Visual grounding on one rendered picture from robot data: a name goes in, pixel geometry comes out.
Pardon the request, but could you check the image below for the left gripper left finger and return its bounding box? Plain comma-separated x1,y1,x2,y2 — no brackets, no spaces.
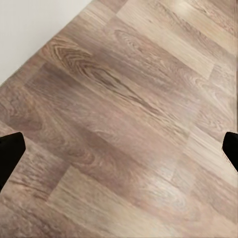
0,132,26,191

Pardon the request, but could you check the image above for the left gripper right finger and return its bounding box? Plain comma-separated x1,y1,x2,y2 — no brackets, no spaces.
222,132,238,172

